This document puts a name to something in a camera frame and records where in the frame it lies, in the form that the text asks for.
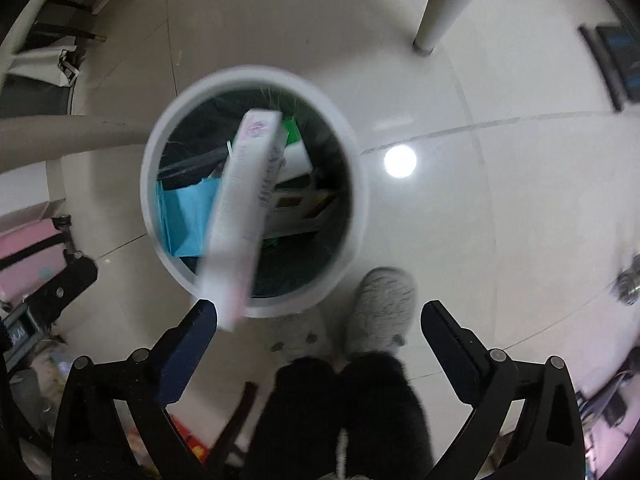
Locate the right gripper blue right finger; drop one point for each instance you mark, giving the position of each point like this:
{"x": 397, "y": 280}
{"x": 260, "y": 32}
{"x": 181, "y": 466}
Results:
{"x": 457, "y": 349}

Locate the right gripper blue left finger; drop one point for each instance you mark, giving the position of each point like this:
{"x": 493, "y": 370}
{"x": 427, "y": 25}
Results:
{"x": 180, "y": 349}

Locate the long white box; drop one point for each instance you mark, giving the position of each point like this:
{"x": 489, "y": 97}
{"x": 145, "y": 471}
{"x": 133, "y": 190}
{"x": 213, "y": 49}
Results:
{"x": 237, "y": 224}

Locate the green plastic bag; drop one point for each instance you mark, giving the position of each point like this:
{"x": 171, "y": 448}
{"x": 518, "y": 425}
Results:
{"x": 293, "y": 135}

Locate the white round trash bin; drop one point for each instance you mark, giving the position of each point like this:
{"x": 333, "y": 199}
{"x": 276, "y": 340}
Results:
{"x": 318, "y": 207}

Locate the pink suitcase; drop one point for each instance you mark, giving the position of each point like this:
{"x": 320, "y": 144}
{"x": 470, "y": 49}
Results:
{"x": 33, "y": 254}

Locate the grey slipper right foot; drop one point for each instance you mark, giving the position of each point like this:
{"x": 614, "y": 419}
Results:
{"x": 383, "y": 313}

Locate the grey slipper foot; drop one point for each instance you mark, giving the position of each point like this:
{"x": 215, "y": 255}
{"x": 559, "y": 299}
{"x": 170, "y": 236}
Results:
{"x": 383, "y": 313}
{"x": 295, "y": 336}

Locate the person's black trouser legs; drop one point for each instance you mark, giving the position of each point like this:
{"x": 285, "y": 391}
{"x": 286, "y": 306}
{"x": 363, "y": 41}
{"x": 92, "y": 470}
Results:
{"x": 365, "y": 421}

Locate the grey slipper left foot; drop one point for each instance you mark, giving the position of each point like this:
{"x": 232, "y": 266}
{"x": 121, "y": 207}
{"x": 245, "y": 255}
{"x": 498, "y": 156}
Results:
{"x": 295, "y": 336}

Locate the silver dumbbell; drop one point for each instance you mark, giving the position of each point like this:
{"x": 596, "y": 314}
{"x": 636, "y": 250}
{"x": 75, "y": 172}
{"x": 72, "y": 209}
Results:
{"x": 627, "y": 284}

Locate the black blue exercise bench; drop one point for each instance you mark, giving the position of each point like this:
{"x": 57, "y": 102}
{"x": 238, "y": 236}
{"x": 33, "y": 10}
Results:
{"x": 617, "y": 55}

